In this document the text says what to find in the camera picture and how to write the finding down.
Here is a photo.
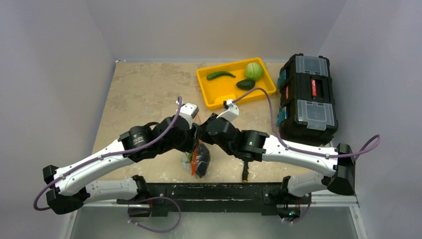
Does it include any white cauliflower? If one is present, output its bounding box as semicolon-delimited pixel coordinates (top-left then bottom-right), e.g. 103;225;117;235
182;153;195;175

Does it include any purple eggplant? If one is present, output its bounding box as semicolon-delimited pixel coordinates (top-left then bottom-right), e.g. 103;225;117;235
195;143;211;178

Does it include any clear orange zip bag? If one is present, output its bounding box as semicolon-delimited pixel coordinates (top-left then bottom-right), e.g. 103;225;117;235
182;139;211;178

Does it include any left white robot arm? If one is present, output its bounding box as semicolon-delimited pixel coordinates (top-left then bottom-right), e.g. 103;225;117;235
43;116;200;215

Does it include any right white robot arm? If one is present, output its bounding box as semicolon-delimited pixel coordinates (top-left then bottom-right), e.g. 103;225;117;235
199;115;355;203

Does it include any yellow plastic tray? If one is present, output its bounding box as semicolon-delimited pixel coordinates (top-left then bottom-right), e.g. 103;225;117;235
196;57;277;110

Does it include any black yellow screwdriver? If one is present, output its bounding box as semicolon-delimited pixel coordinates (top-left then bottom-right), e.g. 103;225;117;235
241;161;249;183

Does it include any dark green avocado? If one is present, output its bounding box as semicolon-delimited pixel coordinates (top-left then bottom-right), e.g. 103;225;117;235
236;79;256;91

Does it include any dark green chili pepper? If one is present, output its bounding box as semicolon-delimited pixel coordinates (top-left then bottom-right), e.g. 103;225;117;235
207;71;236;80

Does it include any green cabbage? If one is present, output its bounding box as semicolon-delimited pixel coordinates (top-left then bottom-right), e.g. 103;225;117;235
244;62;264;81

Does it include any black toolbox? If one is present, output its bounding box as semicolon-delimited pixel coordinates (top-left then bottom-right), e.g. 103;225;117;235
277;53;338;146

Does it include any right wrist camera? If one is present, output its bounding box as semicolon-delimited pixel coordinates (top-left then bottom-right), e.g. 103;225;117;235
216;99;239;122

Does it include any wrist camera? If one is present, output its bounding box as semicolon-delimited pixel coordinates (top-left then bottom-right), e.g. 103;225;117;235
179;103;199;128
216;99;239;122

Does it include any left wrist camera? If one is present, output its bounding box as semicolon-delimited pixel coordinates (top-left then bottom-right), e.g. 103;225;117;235
179;103;199;128

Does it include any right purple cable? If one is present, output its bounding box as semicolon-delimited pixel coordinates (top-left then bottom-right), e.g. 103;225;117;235
230;87;382;159

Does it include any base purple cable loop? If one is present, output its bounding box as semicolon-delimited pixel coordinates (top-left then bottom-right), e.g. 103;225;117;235
127;196;182;234

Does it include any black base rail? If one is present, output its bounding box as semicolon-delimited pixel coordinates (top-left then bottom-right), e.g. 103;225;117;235
117;176;312;219

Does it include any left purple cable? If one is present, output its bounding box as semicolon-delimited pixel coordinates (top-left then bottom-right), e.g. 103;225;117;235
33;96;184;212

